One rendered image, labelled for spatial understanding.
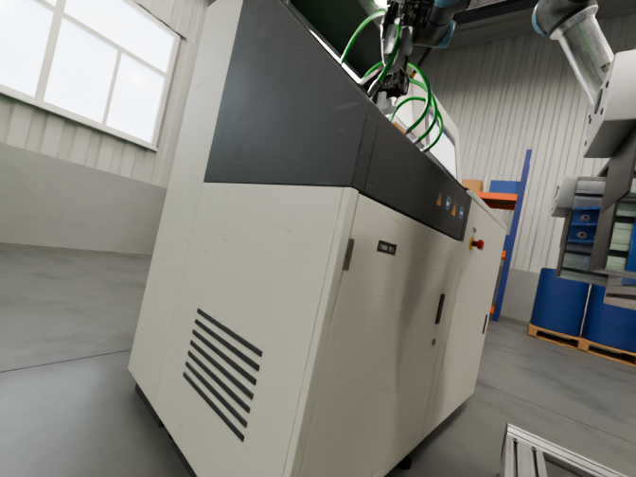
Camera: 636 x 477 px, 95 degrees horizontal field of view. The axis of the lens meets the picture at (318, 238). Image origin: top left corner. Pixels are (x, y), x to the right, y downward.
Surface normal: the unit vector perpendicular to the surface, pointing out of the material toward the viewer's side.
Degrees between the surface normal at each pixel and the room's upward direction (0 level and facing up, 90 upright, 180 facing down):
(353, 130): 90
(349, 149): 90
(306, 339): 90
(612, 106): 90
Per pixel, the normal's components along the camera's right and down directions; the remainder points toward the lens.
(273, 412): -0.65, -0.15
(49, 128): 0.81, 0.16
